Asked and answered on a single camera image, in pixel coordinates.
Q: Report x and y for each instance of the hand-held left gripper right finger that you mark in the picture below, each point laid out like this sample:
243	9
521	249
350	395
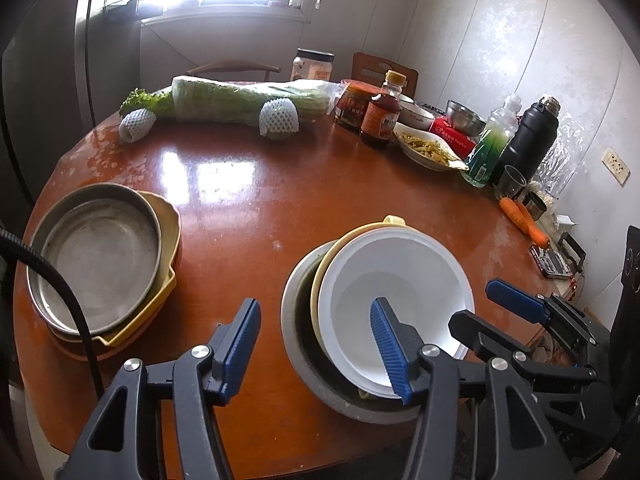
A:
390	355

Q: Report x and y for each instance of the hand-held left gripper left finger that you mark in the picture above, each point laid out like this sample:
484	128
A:
240	355

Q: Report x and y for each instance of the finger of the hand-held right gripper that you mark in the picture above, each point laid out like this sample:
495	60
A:
480	335
520	301

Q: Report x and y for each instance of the red bowl white inside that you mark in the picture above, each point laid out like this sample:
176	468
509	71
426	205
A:
400	280

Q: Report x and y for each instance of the large stainless steel bowl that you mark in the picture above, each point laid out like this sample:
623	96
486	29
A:
320	386

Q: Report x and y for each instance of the yellow shell-shaped plate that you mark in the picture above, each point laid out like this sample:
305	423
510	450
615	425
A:
168	245

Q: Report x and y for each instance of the pink animal-shaped plate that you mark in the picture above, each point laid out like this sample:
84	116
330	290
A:
85	356

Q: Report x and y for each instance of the round stainless steel plate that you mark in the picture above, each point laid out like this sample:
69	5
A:
100	255

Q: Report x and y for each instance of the small digital scale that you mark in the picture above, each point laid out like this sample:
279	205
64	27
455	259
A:
552	262

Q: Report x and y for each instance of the black metal stand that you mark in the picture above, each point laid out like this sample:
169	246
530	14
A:
575	247

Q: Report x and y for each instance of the small white object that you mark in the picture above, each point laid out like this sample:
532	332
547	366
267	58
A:
565	220

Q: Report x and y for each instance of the small steel cup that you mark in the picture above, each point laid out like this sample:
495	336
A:
535	205

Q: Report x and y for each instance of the dark printed cloth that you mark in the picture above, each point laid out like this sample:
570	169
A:
631	270

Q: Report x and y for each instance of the clear glass cup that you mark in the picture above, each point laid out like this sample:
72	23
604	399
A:
511	182

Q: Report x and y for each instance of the clear plastic bag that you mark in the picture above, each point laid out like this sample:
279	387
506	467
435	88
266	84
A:
565	160

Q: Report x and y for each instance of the green dish soap bottle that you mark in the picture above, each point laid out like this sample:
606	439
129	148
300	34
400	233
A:
487	150

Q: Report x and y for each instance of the black thermos flask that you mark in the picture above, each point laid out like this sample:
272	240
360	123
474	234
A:
530	140

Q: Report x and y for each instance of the white plate of food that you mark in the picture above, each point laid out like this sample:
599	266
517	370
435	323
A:
430	150

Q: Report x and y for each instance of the red tissue box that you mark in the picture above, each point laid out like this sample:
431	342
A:
450	135

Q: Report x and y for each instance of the small stainless steel bowl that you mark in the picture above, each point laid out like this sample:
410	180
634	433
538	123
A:
465	117

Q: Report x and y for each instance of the white ceramic bowl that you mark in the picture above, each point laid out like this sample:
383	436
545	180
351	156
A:
417	115

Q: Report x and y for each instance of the brown sauce bottle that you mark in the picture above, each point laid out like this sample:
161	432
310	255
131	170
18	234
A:
380	120

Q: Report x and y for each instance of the fruit in white foam net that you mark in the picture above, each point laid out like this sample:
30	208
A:
279	117
136	125

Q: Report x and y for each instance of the red sauce jar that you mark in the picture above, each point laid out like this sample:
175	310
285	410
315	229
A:
352	107

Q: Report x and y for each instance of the wrapped napa cabbage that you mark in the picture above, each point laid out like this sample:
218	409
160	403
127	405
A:
225	97

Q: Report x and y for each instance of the green leaf lettuce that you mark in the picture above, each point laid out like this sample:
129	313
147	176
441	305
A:
150	102

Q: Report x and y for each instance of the wooden chair with flat back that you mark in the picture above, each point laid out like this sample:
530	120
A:
365	65

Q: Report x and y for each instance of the wooden armchair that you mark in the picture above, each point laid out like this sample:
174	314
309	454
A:
225	65

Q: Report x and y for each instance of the clear jar with black lid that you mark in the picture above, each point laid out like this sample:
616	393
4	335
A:
312	67

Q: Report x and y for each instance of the grey refrigerator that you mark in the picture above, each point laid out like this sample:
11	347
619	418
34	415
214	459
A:
50	60

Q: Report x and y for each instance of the white wall socket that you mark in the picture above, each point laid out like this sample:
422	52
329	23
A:
617	165

